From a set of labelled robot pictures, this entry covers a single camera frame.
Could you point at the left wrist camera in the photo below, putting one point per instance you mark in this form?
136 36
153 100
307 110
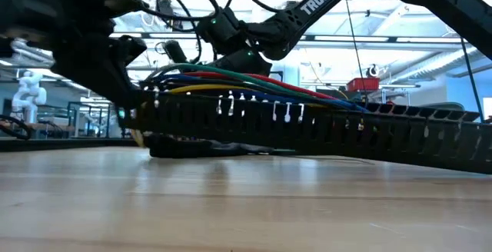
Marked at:
130 50

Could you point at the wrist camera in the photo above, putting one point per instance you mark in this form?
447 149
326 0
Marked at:
175 51
130 50

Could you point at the silver ceiling air duct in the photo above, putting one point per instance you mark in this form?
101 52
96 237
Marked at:
434 65

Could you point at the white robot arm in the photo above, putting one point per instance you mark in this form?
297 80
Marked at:
28 94

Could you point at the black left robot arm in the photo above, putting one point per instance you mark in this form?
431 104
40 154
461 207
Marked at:
57 6

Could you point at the red lidded tote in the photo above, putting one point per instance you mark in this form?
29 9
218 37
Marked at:
363 84

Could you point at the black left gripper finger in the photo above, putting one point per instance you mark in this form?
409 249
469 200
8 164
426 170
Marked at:
134 99

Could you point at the grey office chair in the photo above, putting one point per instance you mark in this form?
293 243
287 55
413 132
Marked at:
446 107

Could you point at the black aluminium table frame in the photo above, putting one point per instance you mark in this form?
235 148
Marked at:
57 143

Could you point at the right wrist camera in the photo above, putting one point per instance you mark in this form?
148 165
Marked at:
175 51

